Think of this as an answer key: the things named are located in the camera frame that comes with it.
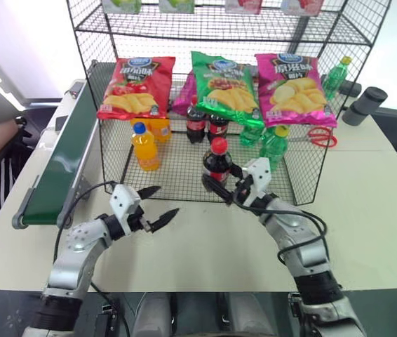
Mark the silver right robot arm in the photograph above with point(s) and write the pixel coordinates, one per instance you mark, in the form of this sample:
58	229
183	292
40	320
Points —
303	245

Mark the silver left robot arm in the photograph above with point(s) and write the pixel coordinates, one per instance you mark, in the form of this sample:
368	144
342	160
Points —
75	252

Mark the grey conveyor control box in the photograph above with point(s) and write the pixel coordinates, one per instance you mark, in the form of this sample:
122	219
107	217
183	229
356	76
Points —
75	89

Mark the green conveyor belt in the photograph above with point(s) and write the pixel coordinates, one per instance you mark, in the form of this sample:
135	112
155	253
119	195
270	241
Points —
61	158

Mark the black box with ports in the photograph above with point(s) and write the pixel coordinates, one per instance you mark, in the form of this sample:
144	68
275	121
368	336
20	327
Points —
107	321

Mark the magenta chips bag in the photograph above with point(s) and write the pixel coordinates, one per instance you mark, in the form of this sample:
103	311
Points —
181	100
295	91

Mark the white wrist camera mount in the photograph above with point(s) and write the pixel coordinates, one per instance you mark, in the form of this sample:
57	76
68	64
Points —
260	173
123	201

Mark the green chips bag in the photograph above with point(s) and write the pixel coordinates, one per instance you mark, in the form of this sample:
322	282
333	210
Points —
224	87

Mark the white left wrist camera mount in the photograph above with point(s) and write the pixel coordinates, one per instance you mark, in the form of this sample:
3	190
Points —
123	201

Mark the cola bottle red cap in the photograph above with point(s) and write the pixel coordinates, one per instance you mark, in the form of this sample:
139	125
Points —
218	128
216	163
195	123

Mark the dark grey cylinder roll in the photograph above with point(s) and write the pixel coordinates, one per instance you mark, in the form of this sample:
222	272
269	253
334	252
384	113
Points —
363	105

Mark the green label card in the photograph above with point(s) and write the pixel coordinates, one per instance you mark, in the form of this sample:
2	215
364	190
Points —
176	5
121	5

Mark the red chips bag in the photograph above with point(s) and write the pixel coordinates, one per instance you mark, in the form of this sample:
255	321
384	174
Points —
137	87

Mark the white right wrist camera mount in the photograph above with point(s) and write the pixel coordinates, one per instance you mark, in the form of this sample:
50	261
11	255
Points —
260	173

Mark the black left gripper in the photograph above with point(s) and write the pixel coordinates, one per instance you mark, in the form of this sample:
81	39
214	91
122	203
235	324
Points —
139	221

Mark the orange soda bottle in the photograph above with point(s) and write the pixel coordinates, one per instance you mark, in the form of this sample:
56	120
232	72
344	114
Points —
146	151
162	130

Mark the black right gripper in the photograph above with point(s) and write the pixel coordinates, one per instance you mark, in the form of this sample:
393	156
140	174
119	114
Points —
243	189

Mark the green soda bottle yellow cap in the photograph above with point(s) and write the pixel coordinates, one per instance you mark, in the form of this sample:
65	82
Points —
273	149
333	80

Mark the red label card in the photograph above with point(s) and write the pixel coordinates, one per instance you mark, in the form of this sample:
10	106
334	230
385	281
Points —
244	5
302	6

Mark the red scissors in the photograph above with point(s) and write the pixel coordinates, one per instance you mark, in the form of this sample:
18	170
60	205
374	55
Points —
310	137

